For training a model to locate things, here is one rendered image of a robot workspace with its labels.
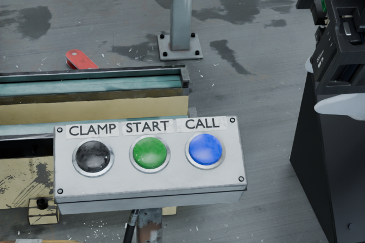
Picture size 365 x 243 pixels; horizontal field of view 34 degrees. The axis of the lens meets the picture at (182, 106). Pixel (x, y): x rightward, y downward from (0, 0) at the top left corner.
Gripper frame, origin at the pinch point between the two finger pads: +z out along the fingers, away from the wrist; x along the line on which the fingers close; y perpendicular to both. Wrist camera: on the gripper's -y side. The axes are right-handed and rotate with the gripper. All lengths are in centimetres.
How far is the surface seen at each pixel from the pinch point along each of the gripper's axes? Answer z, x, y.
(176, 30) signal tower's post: 49, -41, 8
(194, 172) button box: 8.1, 2.0, 13.2
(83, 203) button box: 9.9, 3.5, 23.1
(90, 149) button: 7.3, -0.5, 22.2
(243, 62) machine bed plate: 52, -35, -4
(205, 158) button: 7.3, 1.1, 12.2
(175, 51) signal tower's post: 53, -39, 8
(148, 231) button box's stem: 19.2, 4.1, 17.2
